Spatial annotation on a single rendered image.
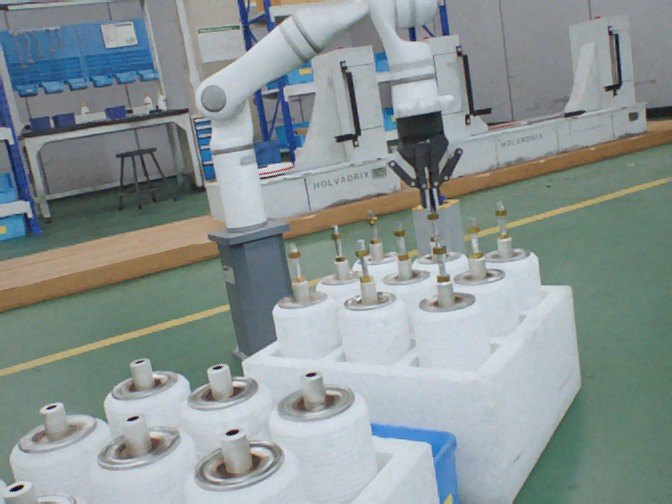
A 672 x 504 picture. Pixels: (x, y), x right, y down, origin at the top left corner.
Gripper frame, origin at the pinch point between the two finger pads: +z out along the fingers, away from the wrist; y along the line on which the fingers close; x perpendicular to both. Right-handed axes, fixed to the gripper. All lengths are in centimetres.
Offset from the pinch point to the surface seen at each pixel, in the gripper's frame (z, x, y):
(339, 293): 11.2, 6.4, 18.0
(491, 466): 28.5, 35.9, 5.0
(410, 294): 11.4, 13.8, 8.1
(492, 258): 9.9, 7.8, -6.8
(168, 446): 10, 53, 38
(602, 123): 17, -282, -169
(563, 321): 21.3, 11.2, -15.8
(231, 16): -128, -642, 39
